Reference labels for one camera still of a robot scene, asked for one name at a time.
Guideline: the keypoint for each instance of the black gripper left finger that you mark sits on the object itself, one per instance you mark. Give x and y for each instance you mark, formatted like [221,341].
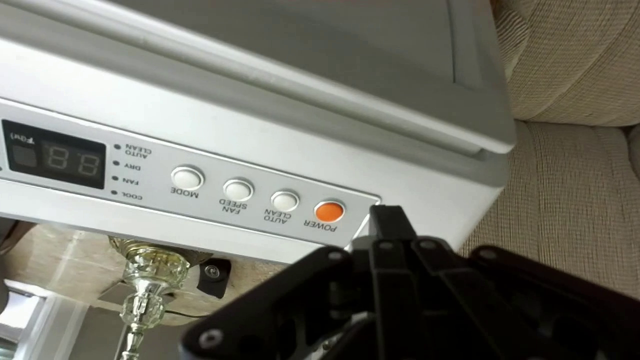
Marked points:
[301,301]

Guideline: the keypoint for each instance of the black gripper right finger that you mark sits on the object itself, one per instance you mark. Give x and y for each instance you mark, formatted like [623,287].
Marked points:
[500,307]

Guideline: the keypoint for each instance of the white portable air cooler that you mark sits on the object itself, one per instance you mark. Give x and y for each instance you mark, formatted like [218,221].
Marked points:
[266,101]

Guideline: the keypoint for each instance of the beige glider armchair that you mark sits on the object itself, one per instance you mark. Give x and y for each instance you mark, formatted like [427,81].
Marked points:
[573,166]

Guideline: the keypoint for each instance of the white built-in cabinet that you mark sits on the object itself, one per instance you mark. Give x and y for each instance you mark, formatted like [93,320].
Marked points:
[32,320]

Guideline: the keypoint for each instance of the small black bracket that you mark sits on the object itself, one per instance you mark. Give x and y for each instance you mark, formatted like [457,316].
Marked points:
[213,277]

